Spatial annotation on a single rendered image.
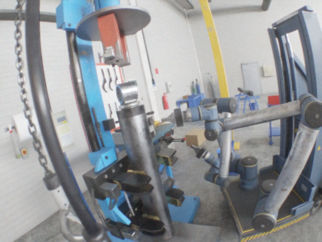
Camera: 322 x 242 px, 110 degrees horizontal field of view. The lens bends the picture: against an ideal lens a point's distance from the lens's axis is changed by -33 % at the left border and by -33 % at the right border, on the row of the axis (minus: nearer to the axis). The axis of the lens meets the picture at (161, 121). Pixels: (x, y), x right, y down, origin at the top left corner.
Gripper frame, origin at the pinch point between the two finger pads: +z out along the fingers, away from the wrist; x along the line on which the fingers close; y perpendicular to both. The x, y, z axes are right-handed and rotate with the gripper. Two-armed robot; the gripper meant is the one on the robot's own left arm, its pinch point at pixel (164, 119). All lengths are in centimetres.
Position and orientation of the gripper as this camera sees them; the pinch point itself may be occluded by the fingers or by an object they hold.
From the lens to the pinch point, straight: 120.8
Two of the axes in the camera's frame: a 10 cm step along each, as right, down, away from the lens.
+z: -9.8, 1.8, 1.3
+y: 0.9, -2.2, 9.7
